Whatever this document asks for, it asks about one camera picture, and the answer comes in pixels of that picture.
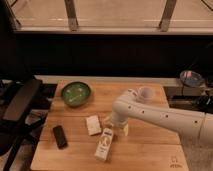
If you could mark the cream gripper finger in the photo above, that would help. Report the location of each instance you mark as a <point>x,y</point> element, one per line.
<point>106,122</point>
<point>126,130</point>

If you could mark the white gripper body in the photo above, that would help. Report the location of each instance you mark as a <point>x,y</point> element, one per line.
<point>117,120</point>

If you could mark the white bottle with label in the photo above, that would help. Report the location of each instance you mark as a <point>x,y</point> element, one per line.
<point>104,144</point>

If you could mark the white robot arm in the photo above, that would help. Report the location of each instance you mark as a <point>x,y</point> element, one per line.
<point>194,124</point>

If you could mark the white sponge block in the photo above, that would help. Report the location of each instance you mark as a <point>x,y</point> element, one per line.
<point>93,125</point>

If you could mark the wooden cutting board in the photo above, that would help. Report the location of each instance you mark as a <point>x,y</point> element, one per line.
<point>146,148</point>

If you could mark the green bowl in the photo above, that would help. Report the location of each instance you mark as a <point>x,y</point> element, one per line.
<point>75,94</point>

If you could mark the black rectangular device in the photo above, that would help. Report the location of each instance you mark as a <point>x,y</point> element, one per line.
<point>60,137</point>

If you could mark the metal pot with blue inside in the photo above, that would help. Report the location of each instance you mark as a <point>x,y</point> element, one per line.
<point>191,78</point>

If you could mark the black office chair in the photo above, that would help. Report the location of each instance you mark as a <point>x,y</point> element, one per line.
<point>13,127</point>

